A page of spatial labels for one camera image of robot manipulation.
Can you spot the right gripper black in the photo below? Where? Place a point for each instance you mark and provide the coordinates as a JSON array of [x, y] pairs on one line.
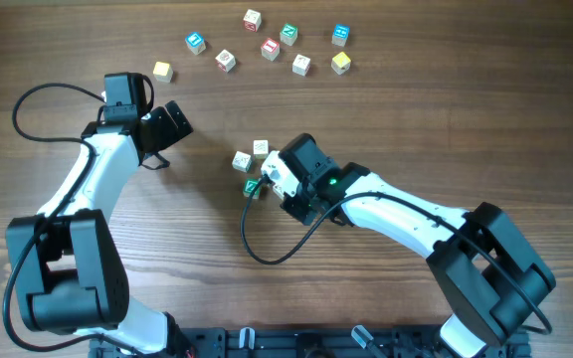
[[292, 205]]

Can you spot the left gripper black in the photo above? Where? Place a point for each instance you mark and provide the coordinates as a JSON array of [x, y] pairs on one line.
[[170, 131]]

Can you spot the green z block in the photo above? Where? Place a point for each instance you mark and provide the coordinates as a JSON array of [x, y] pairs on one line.
[[289, 34], [250, 188]]

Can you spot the wooden block yellow side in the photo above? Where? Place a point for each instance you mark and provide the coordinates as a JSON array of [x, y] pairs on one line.
[[261, 149]]

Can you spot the plain wooden block blue side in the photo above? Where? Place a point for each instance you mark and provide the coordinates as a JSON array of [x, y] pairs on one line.
[[242, 161]]

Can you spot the white block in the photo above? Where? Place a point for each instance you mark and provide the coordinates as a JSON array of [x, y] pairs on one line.
[[278, 190]]

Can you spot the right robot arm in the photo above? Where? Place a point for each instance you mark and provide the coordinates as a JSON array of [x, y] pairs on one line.
[[491, 276]]

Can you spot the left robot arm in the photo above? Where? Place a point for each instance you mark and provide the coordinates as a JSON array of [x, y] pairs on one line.
[[68, 283]]

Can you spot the yellow block left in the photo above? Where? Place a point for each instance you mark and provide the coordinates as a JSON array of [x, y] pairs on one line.
[[163, 72]]

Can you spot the blue block left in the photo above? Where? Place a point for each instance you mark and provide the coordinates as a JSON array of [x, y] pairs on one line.
[[195, 43]]

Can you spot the wooden block red drawing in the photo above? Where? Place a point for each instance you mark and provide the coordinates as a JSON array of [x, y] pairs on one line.
[[225, 61]]

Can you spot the wooden block airplane drawing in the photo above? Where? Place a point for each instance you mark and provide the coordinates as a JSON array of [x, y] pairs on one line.
[[301, 65]]

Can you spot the yellow block right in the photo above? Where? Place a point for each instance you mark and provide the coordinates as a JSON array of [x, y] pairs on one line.
[[340, 63]]

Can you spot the red-edged wooden block top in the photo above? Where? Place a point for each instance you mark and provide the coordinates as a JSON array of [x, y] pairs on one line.
[[252, 20]]

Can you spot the red I block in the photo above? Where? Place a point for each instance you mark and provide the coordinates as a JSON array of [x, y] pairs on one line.
[[270, 49]]

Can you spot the blue block right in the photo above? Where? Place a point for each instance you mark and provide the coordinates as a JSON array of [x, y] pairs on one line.
[[340, 35]]

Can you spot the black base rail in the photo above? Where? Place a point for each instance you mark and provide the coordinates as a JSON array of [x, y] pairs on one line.
[[398, 342]]

